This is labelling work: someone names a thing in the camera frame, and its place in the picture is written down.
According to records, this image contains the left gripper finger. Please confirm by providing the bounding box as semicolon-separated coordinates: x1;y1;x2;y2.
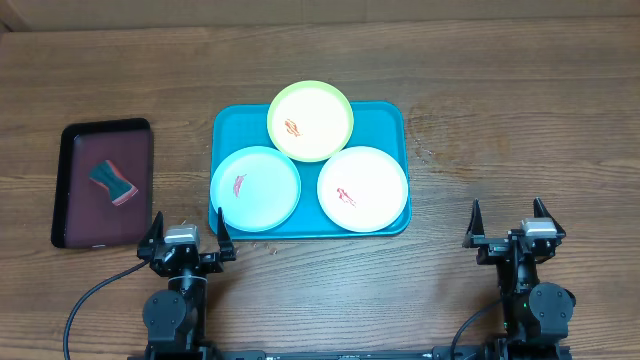
216;207;236;262
136;211;164;260

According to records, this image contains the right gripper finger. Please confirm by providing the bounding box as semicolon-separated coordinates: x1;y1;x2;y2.
462;199;486;248
533;197;566;239

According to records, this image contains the green and red sponge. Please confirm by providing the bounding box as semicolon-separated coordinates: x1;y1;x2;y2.
89;160;138;206

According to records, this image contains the light blue plate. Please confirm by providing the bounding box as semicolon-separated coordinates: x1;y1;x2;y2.
210;146;301;232

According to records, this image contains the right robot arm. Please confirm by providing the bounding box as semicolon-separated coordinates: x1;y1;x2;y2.
450;198;576;359

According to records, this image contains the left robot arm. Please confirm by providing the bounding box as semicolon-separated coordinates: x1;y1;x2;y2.
137;213;236;360

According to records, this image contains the black and maroon tray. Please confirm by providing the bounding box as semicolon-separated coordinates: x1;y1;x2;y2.
50;118;154;249

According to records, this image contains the teal plastic serving tray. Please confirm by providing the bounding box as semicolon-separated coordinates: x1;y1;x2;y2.
211;101;409;241

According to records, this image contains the white plate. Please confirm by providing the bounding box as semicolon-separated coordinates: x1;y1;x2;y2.
317;146;409;233

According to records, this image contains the green rimmed plate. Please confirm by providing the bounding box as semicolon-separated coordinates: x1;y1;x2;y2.
267;80;354;162

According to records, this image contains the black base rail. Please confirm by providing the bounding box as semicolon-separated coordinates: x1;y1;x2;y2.
127;344;574;360

